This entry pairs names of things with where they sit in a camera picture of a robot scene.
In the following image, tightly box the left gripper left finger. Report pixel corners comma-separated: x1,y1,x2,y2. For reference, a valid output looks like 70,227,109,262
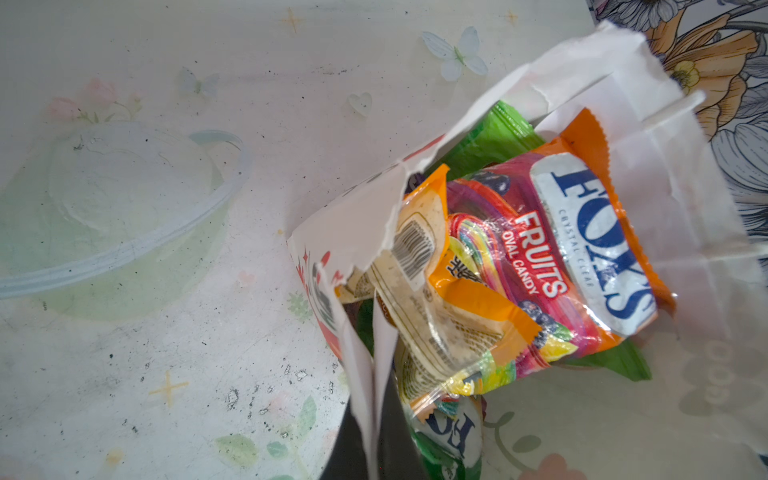
319,402,368,480

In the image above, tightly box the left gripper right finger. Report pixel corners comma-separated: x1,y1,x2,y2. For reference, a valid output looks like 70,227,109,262
379,375,428,480

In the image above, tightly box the Fox's spring tea candy bag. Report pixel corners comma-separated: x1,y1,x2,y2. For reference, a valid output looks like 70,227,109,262
409,396,485,480

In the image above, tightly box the small clear nut packet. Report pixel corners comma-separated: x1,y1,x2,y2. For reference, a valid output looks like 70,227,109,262
336,166,542,417

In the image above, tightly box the Fox's red fruit candy bag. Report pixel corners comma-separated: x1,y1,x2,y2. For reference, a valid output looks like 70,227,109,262
446,109,675,395

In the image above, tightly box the white paper bag red flower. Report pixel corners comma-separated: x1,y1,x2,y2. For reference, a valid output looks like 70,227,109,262
288,22,767,479

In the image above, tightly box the green Lays chips bag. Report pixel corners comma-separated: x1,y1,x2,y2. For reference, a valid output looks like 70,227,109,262
357,99,653,383

